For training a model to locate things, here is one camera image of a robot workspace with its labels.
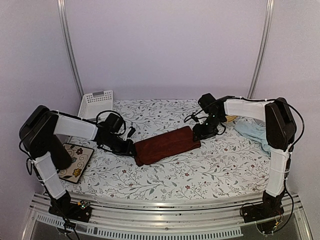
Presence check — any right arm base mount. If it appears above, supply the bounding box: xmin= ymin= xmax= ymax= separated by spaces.
xmin=239 ymin=200 xmax=285 ymax=223

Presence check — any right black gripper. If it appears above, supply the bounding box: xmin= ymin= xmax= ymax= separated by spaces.
xmin=193 ymin=113 xmax=225 ymax=142

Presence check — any left aluminium frame post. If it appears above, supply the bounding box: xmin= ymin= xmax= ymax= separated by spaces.
xmin=57 ymin=0 xmax=85 ymax=99

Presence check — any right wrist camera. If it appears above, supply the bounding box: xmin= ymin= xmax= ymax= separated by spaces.
xmin=190 ymin=113 xmax=200 ymax=123

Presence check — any floral patterned table mat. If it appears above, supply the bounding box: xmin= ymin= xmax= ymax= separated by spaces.
xmin=51 ymin=98 xmax=286 ymax=201

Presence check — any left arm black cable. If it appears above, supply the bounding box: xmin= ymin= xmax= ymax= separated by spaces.
xmin=95 ymin=110 xmax=127 ymax=136

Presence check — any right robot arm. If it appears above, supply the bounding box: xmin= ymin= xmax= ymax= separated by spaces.
xmin=185 ymin=93 xmax=298 ymax=218

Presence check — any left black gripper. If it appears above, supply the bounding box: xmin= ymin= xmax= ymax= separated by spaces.
xmin=103 ymin=133 xmax=138 ymax=157

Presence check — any white perforated plastic basket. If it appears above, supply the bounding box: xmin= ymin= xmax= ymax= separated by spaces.
xmin=77 ymin=90 xmax=114 ymax=121

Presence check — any front aluminium rail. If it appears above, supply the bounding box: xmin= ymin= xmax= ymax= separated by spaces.
xmin=22 ymin=193 xmax=313 ymax=240

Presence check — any aluminium frame post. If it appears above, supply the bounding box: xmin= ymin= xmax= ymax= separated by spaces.
xmin=247 ymin=0 xmax=275 ymax=99
xmin=57 ymin=0 xmax=85 ymax=99

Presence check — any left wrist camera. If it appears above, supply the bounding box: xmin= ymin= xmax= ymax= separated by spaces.
xmin=126 ymin=126 xmax=136 ymax=138

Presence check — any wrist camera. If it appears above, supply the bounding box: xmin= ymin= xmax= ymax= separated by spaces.
xmin=190 ymin=113 xmax=200 ymax=123
xmin=126 ymin=126 xmax=136 ymax=138

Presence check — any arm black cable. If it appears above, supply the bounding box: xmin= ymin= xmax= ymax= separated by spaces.
xmin=95 ymin=110 xmax=127 ymax=136
xmin=183 ymin=97 xmax=228 ymax=136

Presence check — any floral square ceramic plate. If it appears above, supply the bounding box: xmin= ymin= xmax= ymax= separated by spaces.
xmin=57 ymin=142 xmax=95 ymax=184

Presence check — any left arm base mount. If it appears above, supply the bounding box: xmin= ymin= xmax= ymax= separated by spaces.
xmin=48 ymin=200 xmax=93 ymax=223

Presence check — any woven bamboo tray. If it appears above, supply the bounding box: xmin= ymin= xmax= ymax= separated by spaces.
xmin=225 ymin=115 xmax=238 ymax=123

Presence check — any light blue towel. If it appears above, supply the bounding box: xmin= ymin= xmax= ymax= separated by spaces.
xmin=234 ymin=121 xmax=271 ymax=157

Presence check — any dark red towel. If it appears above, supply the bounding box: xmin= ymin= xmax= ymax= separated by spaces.
xmin=134 ymin=126 xmax=201 ymax=167

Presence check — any right aluminium frame post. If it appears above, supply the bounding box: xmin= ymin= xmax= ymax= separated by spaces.
xmin=247 ymin=0 xmax=275 ymax=99

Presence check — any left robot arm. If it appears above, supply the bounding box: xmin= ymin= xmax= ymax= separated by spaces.
xmin=19 ymin=105 xmax=136 ymax=217

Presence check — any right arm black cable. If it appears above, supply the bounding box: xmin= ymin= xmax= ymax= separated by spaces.
xmin=183 ymin=97 xmax=228 ymax=136

